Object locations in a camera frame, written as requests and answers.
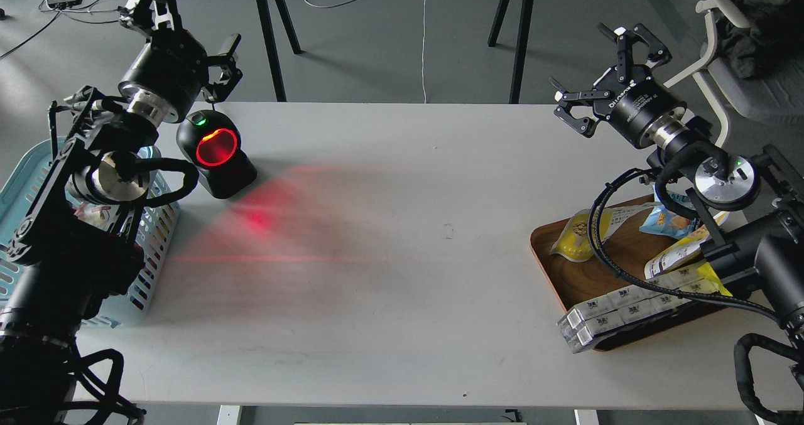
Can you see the lower white snack box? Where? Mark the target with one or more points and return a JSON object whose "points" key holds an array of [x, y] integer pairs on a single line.
{"points": [[624, 325]]}

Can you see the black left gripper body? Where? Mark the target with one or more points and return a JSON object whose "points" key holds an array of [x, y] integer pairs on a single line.
{"points": [[171, 67]]}

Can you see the brown wooden tray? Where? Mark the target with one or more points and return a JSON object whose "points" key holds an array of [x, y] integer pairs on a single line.
{"points": [[575, 282]]}

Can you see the light blue plastic basket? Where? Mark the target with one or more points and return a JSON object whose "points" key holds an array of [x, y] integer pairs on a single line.
{"points": [[154, 236]]}

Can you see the black power adapter on floor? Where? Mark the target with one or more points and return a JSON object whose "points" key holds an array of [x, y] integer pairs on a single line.
{"points": [[61, 5]]}

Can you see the black barcode scanner red window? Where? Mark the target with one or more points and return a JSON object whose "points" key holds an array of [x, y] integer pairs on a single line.
{"points": [[211, 141]]}

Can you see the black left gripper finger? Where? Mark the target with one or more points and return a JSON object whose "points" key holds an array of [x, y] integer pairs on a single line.
{"points": [[218, 91], [147, 17]]}

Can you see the snack packets in basket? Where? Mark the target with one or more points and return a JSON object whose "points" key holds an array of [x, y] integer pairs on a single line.
{"points": [[97, 215]]}

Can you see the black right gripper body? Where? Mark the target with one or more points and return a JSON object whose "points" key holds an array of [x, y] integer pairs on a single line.
{"points": [[632, 107]]}

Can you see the blue snack bag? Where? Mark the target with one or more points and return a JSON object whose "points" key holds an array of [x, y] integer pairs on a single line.
{"points": [[663, 222]]}

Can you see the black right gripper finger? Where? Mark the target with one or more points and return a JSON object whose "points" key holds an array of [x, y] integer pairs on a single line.
{"points": [[585, 126], [625, 71]]}

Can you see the bright yellow snack packet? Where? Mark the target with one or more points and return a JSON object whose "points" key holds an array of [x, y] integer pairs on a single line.
{"points": [[706, 271]]}

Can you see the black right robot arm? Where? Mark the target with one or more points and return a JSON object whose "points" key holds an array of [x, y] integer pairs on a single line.
{"points": [[751, 206]]}

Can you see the upper white snack box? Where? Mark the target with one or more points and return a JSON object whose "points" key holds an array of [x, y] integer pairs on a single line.
{"points": [[683, 279]]}

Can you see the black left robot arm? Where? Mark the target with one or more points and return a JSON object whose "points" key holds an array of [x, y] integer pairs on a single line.
{"points": [[77, 241]]}

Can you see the white office chair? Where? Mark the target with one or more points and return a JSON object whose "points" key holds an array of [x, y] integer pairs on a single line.
{"points": [[775, 98]]}

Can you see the dark clothing on chair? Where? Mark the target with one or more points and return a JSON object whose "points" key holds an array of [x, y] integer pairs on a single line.
{"points": [[774, 34]]}

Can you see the white snack box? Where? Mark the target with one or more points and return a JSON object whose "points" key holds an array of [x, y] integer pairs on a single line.
{"points": [[624, 325], [683, 279]]}

